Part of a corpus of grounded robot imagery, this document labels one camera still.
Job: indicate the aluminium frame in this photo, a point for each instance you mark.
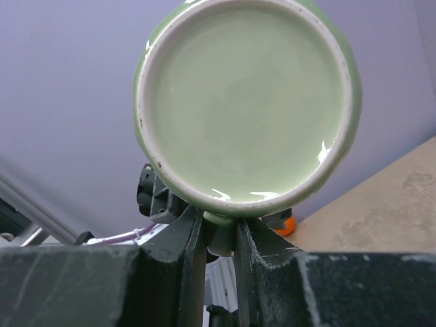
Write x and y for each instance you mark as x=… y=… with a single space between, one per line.
x=42 y=223

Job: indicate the orange fruit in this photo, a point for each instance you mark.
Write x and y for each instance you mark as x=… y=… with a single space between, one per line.
x=286 y=228

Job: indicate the green mug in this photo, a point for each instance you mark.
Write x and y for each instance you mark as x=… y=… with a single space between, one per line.
x=245 y=108

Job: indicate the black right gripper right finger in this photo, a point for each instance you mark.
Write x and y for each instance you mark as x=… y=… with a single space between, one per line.
x=279 y=284

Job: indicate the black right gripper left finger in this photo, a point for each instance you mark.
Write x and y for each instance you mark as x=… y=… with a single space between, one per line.
x=159 y=283

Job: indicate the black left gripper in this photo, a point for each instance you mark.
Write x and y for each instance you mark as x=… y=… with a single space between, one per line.
x=155 y=200

